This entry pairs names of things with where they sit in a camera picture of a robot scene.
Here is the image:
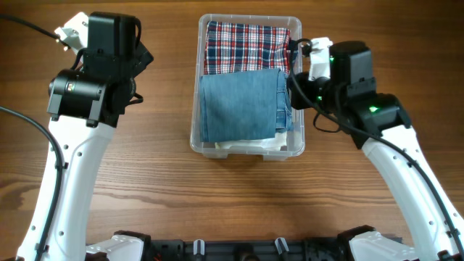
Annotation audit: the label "blue jeans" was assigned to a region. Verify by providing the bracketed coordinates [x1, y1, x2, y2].
[199, 69, 293, 143]

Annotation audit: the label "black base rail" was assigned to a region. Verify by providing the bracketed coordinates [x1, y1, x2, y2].
[144, 237, 354, 261]

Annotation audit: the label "red blue plaid shirt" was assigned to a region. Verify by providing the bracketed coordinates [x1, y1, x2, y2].
[204, 21, 291, 75]

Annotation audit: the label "clear plastic storage bin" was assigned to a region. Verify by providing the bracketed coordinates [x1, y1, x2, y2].
[190, 14, 305, 161]

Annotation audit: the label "white printed shirt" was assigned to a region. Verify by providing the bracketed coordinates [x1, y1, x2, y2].
[215, 131, 287, 151]

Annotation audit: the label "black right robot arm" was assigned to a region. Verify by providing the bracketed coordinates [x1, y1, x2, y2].
[289, 73, 463, 260]

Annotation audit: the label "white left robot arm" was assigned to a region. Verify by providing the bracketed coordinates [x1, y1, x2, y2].
[16, 69, 143, 260]

